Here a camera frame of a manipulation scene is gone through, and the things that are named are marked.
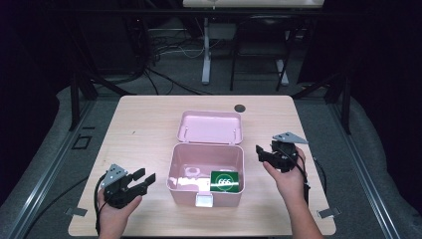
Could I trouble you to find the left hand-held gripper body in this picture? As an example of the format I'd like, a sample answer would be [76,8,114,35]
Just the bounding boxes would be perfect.
[100,163,147,210]

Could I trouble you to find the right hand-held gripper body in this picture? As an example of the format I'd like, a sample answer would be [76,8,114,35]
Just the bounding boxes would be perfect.
[270,131,310,174]

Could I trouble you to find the green card box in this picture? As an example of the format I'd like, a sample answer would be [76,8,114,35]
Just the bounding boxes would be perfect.
[209,170,241,194]

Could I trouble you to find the pink plastic box with lid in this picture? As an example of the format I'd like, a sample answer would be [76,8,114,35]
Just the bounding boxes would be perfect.
[165,110,246,209]

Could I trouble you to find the person's left hand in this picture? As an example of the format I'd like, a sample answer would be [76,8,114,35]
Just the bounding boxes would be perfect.
[97,191,143,234]

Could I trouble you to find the person's right hand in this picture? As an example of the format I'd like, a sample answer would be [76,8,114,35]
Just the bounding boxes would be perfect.
[263,146,309,204]

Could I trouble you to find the white desk with legs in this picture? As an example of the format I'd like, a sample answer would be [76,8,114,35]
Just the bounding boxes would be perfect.
[181,0,325,86]

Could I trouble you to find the black chair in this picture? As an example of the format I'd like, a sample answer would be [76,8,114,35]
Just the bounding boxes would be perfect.
[229,14,294,93]

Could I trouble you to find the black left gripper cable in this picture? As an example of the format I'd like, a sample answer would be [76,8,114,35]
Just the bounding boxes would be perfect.
[94,173,108,235]

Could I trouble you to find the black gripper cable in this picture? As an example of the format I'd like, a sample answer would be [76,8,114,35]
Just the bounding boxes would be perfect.
[94,173,108,235]
[278,147,328,207]

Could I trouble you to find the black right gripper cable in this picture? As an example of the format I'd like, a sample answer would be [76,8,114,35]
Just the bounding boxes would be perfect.
[278,147,328,207]

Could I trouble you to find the grey metal table bracket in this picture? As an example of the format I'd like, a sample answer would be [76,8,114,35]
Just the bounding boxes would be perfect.
[316,206,342,219]
[65,206,89,218]

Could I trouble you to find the black floor cable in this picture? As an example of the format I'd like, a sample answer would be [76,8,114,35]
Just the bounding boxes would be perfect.
[19,176,90,239]

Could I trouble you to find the aluminium floor rail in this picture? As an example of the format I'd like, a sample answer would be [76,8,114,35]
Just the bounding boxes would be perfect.
[6,99,98,239]
[327,99,404,239]

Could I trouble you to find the black metal stand frame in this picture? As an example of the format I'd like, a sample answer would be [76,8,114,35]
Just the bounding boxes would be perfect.
[66,19,137,131]
[291,71,353,135]

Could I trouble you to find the tangle of floor cables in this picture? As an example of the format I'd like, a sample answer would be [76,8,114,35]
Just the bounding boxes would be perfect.
[132,19,215,98]

